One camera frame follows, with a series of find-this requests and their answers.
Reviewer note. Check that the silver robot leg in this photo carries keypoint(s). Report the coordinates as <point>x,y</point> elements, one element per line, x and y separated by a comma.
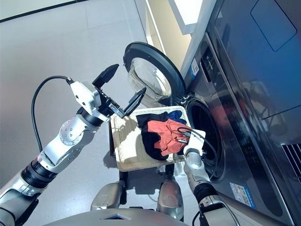
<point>108,195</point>
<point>170,200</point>

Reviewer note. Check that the black garment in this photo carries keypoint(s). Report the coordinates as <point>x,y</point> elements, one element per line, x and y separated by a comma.
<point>149,143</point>

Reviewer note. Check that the pale woven basket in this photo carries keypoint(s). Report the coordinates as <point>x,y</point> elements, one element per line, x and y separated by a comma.
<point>128,146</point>

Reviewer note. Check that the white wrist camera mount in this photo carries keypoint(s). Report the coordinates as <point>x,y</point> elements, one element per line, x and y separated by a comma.
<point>196,141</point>
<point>83,94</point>

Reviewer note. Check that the small blue washer label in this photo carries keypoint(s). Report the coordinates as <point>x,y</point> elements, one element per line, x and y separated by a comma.
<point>195,67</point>

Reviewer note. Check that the white counter cabinet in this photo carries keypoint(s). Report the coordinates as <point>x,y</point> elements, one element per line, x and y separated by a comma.
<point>160,18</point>

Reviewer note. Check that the dark stacked dryer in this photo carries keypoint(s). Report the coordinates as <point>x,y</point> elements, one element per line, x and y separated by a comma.
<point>258,58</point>

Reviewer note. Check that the navy blue garment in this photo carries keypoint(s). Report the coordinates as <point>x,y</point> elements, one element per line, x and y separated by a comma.
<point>176,115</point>

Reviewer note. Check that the silver robot torso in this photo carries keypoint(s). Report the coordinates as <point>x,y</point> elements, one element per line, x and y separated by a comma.
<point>117,219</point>

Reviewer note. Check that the blue energy label sticker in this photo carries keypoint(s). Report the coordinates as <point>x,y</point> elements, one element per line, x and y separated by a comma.
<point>242,195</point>

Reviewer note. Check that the orange-red garment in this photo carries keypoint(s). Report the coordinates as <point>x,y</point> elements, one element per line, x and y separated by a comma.
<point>169,139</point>

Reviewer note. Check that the grey washing machine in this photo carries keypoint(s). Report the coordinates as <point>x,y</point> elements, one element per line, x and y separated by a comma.
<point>235,117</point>

